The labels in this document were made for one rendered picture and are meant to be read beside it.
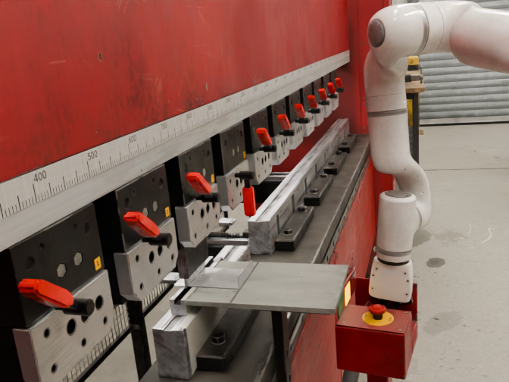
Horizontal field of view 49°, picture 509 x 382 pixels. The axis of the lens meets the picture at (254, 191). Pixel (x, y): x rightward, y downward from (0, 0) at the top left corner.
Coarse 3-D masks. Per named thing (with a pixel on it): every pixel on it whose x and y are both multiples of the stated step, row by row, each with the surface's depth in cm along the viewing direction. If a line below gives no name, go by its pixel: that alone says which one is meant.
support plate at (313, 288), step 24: (240, 264) 113; (264, 264) 112; (288, 264) 111; (312, 264) 110; (216, 288) 103; (264, 288) 101; (288, 288) 100; (312, 288) 99; (336, 288) 99; (312, 312) 93
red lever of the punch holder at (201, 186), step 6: (186, 174) 89; (192, 174) 89; (198, 174) 89; (192, 180) 89; (198, 180) 89; (204, 180) 91; (192, 186) 91; (198, 186) 90; (204, 186) 91; (210, 186) 93; (198, 192) 92; (204, 192) 92; (210, 192) 93; (198, 198) 96; (204, 198) 96; (210, 198) 95; (216, 198) 95
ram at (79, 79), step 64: (0, 0) 53; (64, 0) 62; (128, 0) 76; (192, 0) 97; (256, 0) 133; (320, 0) 216; (0, 64) 53; (64, 64) 62; (128, 64) 76; (192, 64) 97; (256, 64) 133; (0, 128) 53; (64, 128) 62; (128, 128) 76; (64, 192) 62
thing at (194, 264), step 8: (184, 248) 101; (192, 248) 104; (200, 248) 107; (184, 256) 101; (192, 256) 104; (200, 256) 107; (184, 264) 102; (192, 264) 104; (200, 264) 107; (184, 272) 102; (192, 272) 104; (200, 272) 110; (184, 280) 103; (192, 280) 106
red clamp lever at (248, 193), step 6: (240, 174) 115; (246, 174) 115; (252, 174) 115; (246, 180) 116; (246, 186) 116; (246, 192) 116; (252, 192) 116; (246, 198) 116; (252, 198) 116; (246, 204) 117; (252, 204) 117; (246, 210) 117; (252, 210) 117
